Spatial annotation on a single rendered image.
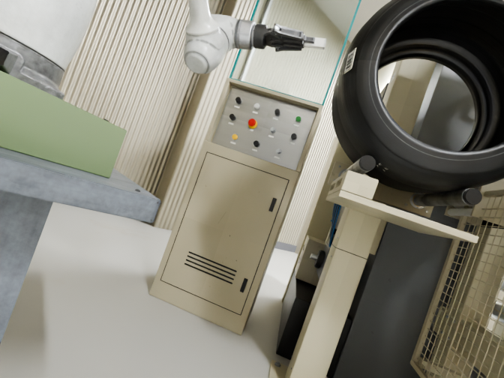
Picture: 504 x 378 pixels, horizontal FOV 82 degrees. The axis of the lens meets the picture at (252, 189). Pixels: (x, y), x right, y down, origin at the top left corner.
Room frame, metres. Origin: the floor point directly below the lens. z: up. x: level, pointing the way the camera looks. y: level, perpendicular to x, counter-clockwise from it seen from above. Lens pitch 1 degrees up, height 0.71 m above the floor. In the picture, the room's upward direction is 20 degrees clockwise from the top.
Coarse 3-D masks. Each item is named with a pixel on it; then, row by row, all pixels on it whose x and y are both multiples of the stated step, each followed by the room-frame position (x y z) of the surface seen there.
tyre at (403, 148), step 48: (432, 0) 0.77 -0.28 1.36; (480, 0) 0.76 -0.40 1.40; (384, 48) 1.05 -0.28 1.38; (432, 48) 1.03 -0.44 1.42; (480, 48) 0.97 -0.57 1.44; (336, 96) 0.91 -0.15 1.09; (480, 96) 1.00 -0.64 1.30; (384, 144) 0.78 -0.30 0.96; (480, 144) 0.99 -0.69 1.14; (432, 192) 0.92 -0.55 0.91
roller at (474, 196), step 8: (440, 192) 0.91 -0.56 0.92; (448, 192) 0.85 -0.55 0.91; (456, 192) 0.81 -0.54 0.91; (464, 192) 0.76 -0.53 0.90; (472, 192) 0.76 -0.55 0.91; (480, 192) 0.76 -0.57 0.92; (416, 200) 1.06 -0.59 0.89; (424, 200) 0.99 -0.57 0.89; (432, 200) 0.94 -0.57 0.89; (440, 200) 0.89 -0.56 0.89; (448, 200) 0.84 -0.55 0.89; (456, 200) 0.80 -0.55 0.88; (464, 200) 0.76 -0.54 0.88; (472, 200) 0.76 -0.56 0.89; (480, 200) 0.76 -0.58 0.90
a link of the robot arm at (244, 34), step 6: (240, 24) 0.94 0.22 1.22; (246, 24) 0.93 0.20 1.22; (252, 24) 0.93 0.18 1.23; (240, 30) 0.94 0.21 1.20; (246, 30) 0.93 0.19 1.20; (252, 30) 0.94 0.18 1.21; (240, 36) 0.94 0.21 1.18; (246, 36) 0.94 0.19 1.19; (252, 36) 0.95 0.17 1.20; (240, 42) 0.96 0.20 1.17; (246, 42) 0.95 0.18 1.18; (252, 42) 0.96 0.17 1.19; (240, 48) 0.99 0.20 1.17; (246, 48) 0.98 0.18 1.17; (252, 48) 0.99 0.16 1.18
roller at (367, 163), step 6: (366, 156) 0.81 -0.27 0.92; (360, 162) 0.81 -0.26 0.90; (366, 162) 0.80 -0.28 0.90; (372, 162) 0.80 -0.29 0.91; (348, 168) 0.99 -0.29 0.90; (354, 168) 0.88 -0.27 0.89; (360, 168) 0.82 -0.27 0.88; (366, 168) 0.80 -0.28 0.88; (372, 168) 0.80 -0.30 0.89; (342, 174) 1.11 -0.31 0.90
